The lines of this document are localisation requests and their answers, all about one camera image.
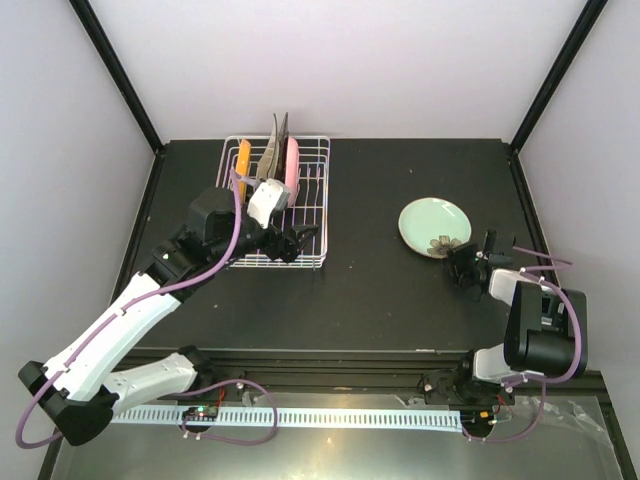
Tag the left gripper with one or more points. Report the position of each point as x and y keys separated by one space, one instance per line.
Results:
x=274 y=249

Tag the white wire dish rack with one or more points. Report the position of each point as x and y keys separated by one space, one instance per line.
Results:
x=311 y=207

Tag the green floral plate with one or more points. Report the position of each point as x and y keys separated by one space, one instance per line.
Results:
x=432 y=227

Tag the pink round plate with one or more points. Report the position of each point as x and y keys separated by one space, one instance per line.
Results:
x=292 y=170

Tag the white square plate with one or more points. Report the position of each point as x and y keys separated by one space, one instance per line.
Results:
x=264 y=168

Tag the orange dotted scalloped plate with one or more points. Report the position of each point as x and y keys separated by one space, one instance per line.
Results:
x=242 y=166

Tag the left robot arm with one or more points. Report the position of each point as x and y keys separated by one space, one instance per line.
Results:
x=81 y=391

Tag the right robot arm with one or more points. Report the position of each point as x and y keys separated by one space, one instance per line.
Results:
x=546 y=336

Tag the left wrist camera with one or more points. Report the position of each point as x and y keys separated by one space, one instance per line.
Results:
x=271 y=196

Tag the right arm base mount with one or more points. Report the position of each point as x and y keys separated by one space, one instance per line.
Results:
x=450 y=390

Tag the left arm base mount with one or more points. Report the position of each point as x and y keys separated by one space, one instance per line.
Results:
x=230 y=391

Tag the white slotted cable duct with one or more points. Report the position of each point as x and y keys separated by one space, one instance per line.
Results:
x=265 y=417

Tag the right black frame post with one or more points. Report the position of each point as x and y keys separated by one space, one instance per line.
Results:
x=572 y=45

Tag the black frame post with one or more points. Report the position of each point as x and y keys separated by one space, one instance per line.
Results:
x=88 y=18
x=572 y=45

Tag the left black frame post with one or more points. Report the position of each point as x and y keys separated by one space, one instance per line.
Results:
x=88 y=18

